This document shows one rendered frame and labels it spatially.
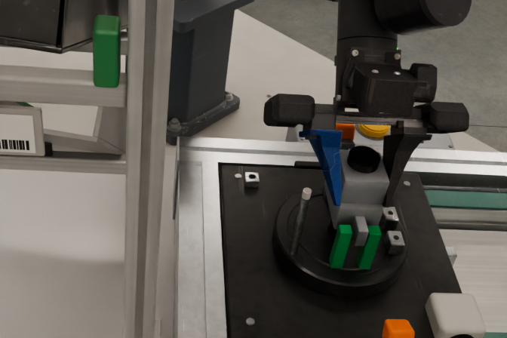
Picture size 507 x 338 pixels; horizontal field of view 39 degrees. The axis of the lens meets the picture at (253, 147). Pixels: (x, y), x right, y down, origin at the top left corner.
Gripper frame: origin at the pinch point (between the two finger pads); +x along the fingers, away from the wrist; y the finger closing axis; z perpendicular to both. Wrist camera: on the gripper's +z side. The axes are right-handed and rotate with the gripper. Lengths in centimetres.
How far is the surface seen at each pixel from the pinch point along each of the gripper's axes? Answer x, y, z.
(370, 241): 6.7, 0.9, -0.1
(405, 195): 2.7, 9.4, -13.8
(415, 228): 6.1, 9.2, -9.9
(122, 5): -10.7, -22.3, 15.5
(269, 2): -74, 30, -247
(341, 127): -4.4, -0.5, -6.3
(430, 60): -47, 93, -217
